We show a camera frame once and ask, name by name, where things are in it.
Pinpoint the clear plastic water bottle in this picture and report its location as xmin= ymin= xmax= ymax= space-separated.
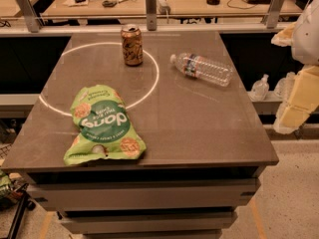
xmin=169 ymin=53 xmax=233 ymax=87

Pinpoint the left clear sanitizer bottle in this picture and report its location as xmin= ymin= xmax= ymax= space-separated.
xmin=250 ymin=74 xmax=269 ymax=102

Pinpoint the clear sanitizer bottle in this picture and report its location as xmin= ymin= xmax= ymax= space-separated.
xmin=274 ymin=72 xmax=295 ymax=100
xmin=250 ymin=74 xmax=269 ymax=102

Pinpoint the gold soda can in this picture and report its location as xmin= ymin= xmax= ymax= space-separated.
xmin=121 ymin=24 xmax=143 ymax=66

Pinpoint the right clear sanitizer bottle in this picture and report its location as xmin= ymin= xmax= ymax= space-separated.
xmin=274 ymin=72 xmax=295 ymax=100

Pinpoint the grey drawer cabinet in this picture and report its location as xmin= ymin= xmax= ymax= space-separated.
xmin=29 ymin=177 xmax=260 ymax=238

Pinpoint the middle metal bracket post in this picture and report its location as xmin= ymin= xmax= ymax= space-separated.
xmin=146 ymin=0 xmax=157 ymax=31

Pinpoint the white power strip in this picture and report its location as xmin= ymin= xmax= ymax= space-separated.
xmin=157 ymin=0 xmax=170 ymax=15

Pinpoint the metal bracket post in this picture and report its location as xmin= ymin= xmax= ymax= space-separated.
xmin=146 ymin=0 xmax=157 ymax=31
xmin=16 ymin=0 xmax=42 ymax=33
xmin=262 ymin=0 xmax=285 ymax=29

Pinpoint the right metal bracket post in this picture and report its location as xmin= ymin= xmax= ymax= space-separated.
xmin=262 ymin=0 xmax=285 ymax=29

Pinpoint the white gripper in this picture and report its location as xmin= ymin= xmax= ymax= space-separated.
xmin=271 ymin=0 xmax=319 ymax=134

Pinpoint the green rice cracker bag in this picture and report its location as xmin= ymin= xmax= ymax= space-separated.
xmin=64 ymin=85 xmax=147 ymax=165

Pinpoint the black stand on floor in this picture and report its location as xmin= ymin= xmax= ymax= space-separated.
xmin=5 ymin=183 xmax=36 ymax=239

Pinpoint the left metal bracket post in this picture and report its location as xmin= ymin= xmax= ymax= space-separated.
xmin=16 ymin=0 xmax=42 ymax=33

